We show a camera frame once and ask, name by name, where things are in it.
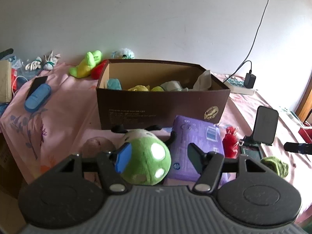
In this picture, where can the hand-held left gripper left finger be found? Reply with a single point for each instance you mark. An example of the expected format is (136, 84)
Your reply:
(124, 158)

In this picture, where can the green round cow plush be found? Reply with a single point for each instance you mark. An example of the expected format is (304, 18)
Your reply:
(143, 156)

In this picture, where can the stack of papers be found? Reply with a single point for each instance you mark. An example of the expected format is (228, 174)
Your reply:
(291, 115)

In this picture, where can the teal fuzzy cloth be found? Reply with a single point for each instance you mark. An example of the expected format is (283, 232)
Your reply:
(114, 84)

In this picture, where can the black phone stand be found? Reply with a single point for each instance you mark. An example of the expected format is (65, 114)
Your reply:
(251, 151)

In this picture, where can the fluffy white panda plush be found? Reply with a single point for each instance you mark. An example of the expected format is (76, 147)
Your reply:
(123, 54)

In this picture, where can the lime green plush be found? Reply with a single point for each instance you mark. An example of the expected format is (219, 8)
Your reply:
(84, 65)

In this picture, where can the blue bag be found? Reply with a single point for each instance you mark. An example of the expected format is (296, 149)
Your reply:
(3, 109)

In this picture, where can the small black phone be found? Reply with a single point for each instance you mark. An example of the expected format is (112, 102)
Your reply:
(37, 82)

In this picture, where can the brown cardboard box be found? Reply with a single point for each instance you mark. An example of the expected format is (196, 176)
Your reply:
(156, 109)

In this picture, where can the clear plastic bag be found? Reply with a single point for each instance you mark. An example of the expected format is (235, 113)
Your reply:
(17, 64)

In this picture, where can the yellow fluffy towel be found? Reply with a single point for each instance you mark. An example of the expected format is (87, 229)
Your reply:
(139, 88)

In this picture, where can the red box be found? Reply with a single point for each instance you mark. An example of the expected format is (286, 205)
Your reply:
(306, 134)

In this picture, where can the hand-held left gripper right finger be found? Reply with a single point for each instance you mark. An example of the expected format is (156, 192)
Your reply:
(195, 158)

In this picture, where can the wooden frame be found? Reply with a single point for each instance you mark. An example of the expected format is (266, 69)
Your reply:
(306, 100)

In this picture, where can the white cotton glove bundle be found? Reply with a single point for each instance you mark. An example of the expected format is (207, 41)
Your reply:
(51, 61)
(34, 63)

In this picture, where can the purple plastic packet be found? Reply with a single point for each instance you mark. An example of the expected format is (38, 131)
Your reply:
(192, 131)

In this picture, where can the teal and white fuzzy sock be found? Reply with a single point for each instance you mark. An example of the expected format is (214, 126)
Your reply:
(171, 85)

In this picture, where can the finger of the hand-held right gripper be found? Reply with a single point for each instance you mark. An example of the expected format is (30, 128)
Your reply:
(296, 148)

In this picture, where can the blue oval case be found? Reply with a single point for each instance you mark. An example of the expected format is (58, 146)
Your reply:
(36, 98)

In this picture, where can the neon yellow cloth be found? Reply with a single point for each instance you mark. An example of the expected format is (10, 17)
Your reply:
(157, 89)

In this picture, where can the white fluffy towel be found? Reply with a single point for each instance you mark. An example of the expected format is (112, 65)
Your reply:
(202, 81)

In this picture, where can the white power strip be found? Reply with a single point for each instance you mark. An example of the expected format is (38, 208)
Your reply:
(237, 85)

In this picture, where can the green knitted cloth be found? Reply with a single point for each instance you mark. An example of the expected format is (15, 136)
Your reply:
(275, 167)

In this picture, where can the red plush toy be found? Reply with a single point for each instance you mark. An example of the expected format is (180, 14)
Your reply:
(230, 141)

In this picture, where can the red small packet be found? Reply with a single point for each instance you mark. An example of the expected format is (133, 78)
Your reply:
(14, 79)

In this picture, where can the pink teddy bear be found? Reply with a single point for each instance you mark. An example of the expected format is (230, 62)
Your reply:
(97, 144)

